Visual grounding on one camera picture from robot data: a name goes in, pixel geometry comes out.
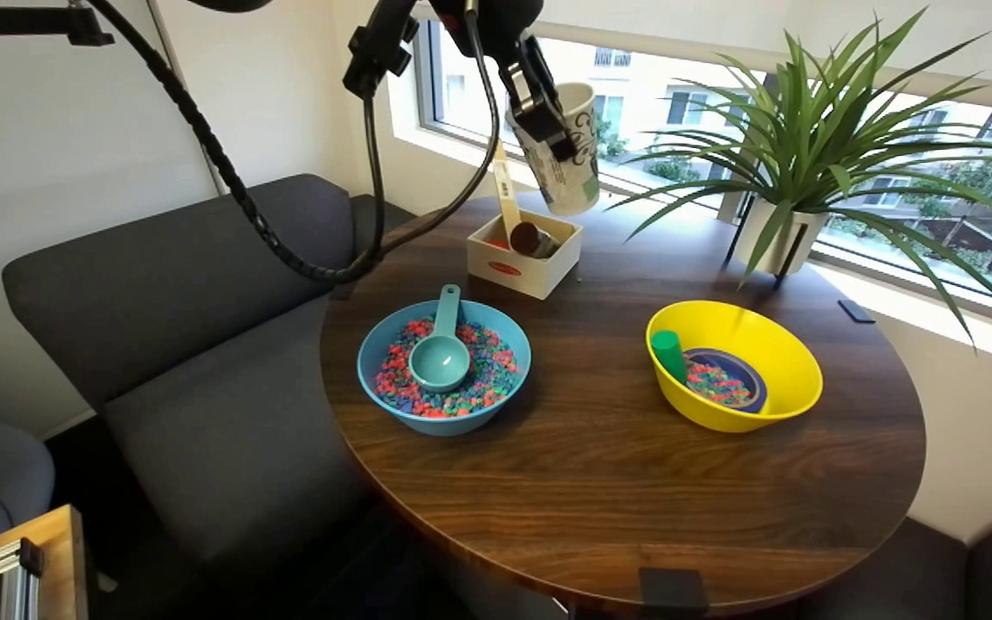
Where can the black table edge clip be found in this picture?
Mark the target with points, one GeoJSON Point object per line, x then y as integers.
{"type": "Point", "coordinates": [671, 589]}
{"type": "Point", "coordinates": [854, 310]}

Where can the light wooden stick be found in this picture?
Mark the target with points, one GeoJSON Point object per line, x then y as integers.
{"type": "Point", "coordinates": [508, 200]}

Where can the black mounting bar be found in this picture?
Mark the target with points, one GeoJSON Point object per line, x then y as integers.
{"type": "Point", "coordinates": [24, 22]}

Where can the dark grey sofa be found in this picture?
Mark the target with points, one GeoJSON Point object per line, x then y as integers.
{"type": "Point", "coordinates": [196, 345]}

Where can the colourful cereal pieces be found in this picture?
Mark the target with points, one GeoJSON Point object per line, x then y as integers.
{"type": "Point", "coordinates": [491, 368]}

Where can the black plant stand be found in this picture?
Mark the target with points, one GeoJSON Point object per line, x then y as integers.
{"type": "Point", "coordinates": [794, 259]}

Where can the light wooden board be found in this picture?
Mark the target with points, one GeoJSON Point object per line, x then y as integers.
{"type": "Point", "coordinates": [59, 562]}

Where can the brown round toy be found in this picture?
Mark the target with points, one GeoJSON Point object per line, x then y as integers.
{"type": "Point", "coordinates": [526, 239]}

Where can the teal plastic scoop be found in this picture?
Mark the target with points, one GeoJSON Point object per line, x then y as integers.
{"type": "Point", "coordinates": [439, 364]}

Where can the small blue dish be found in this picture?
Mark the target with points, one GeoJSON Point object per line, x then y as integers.
{"type": "Point", "coordinates": [725, 380]}

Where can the white wooden box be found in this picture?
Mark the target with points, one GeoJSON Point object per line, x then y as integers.
{"type": "Point", "coordinates": [526, 276]}

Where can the grey framed window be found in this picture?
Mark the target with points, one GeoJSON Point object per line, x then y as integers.
{"type": "Point", "coordinates": [978, 184]}

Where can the blue bowl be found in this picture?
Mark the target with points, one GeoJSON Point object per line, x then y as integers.
{"type": "Point", "coordinates": [388, 400]}

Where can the patterned white paper cup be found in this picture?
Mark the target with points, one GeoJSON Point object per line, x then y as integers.
{"type": "Point", "coordinates": [577, 172]}

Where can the green leafy plant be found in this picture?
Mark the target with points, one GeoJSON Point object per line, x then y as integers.
{"type": "Point", "coordinates": [817, 127]}

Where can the white plant pot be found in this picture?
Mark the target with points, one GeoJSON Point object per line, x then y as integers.
{"type": "Point", "coordinates": [789, 224]}

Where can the small green plastic cup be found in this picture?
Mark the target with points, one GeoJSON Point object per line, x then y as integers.
{"type": "Point", "coordinates": [668, 357]}

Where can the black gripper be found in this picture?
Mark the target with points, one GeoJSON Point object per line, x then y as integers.
{"type": "Point", "coordinates": [488, 22]}

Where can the yellow bowl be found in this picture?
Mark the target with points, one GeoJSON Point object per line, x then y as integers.
{"type": "Point", "coordinates": [789, 380]}

